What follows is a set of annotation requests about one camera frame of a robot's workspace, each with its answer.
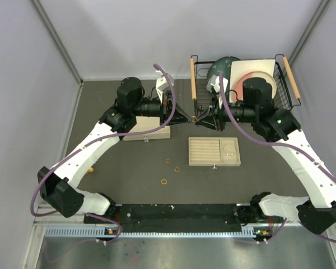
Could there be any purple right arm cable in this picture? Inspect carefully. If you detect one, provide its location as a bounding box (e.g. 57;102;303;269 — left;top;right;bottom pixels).
218;71;336;244

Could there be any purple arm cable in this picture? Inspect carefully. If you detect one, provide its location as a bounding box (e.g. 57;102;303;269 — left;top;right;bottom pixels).
30;63;176;244
218;71;336;244

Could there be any beige velvet jewelry tray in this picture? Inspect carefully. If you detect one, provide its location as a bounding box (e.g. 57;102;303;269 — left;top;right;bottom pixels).
188;137;241;166

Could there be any pink and cream round plate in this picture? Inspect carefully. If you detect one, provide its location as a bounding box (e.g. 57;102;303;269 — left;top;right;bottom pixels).
229;71;277;103

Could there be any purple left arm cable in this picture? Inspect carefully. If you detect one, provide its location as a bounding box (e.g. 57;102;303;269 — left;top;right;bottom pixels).
30;63;176;244

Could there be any black wire dish rack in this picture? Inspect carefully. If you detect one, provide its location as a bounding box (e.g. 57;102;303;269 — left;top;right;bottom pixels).
191;55;294;125

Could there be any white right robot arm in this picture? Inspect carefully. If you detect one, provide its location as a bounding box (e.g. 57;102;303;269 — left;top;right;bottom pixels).
196;75;336;235

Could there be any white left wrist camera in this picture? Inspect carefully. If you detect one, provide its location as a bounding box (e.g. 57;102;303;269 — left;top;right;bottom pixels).
155;70;169;101

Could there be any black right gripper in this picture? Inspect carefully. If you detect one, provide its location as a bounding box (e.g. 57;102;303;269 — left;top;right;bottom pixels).
194;93;256;132

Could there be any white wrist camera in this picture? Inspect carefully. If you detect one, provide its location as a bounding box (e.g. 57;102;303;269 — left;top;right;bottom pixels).
155;70;169;101
206;75;228;96

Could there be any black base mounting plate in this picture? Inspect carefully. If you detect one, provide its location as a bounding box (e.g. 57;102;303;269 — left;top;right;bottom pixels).
83;203;275;233

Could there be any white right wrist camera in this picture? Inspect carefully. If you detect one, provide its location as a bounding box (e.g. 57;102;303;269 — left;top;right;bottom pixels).
206;75;228;96

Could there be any white square plate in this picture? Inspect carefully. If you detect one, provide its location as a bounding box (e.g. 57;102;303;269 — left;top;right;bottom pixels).
230;59;276;90

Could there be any aluminium frame rail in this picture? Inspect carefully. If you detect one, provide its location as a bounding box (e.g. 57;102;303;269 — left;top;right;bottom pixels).
38;201;336;234

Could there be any wooden rack handle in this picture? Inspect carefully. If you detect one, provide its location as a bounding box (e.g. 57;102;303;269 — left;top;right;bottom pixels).
190;58;197;101
283;56;301;100

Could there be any dark green round plate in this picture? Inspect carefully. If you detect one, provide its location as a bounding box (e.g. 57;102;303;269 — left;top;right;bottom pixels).
206;56;240;92

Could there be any left wooden rack handle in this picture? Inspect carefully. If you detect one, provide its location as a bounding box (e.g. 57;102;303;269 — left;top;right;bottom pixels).
190;58;197;101

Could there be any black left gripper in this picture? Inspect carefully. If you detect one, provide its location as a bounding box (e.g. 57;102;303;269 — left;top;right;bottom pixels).
132;90;192;128

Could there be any blue slotted cable duct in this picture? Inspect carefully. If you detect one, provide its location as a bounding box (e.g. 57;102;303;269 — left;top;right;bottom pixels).
45;226;269;239

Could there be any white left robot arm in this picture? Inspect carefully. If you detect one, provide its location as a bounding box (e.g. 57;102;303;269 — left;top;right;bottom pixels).
35;73;191;222

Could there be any clear lidded beige box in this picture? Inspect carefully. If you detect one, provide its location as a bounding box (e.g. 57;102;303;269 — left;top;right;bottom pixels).
122;116;171;142

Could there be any right wooden rack handle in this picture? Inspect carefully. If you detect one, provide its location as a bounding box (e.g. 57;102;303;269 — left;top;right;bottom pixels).
283;56;301;100

